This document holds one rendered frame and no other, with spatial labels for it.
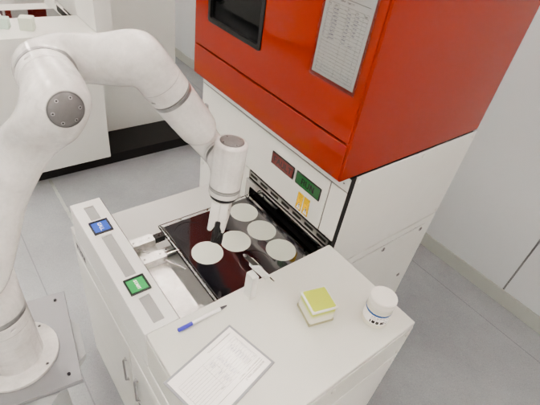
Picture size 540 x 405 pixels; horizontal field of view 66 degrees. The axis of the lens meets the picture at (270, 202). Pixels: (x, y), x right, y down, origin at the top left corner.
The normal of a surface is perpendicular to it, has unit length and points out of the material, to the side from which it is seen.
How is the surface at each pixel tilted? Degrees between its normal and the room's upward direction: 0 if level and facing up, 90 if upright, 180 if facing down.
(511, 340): 0
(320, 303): 0
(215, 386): 0
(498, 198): 90
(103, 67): 102
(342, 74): 90
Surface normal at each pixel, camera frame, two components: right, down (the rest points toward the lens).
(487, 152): -0.79, 0.29
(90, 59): -0.39, 0.63
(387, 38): 0.60, 0.56
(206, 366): 0.14, -0.77
